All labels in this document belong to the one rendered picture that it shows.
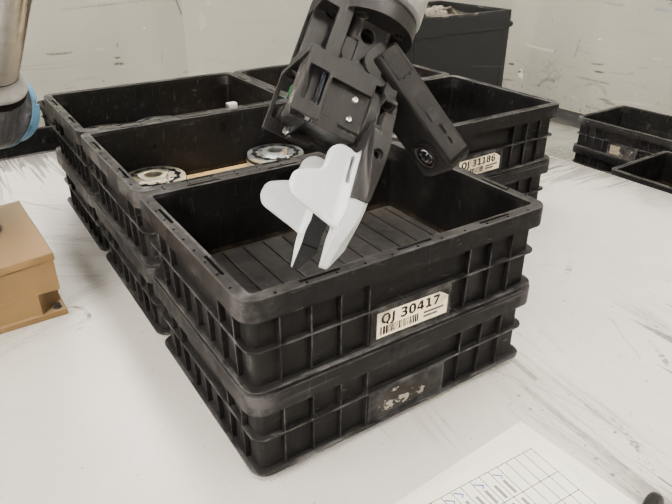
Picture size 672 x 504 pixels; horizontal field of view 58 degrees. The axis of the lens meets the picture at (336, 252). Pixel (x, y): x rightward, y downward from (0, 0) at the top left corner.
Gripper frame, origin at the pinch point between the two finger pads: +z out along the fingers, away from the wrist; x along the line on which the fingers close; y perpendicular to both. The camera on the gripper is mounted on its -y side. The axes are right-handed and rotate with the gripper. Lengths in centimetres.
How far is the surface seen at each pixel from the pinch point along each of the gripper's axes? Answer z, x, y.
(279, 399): 12.6, -13.0, -5.6
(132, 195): -4.2, -35.8, 12.8
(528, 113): -44, -41, -45
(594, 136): -99, -121, -134
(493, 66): -138, -176, -118
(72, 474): 27.5, -27.8, 8.5
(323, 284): 1.0, -8.3, -4.3
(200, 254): 1.6, -17.0, 5.8
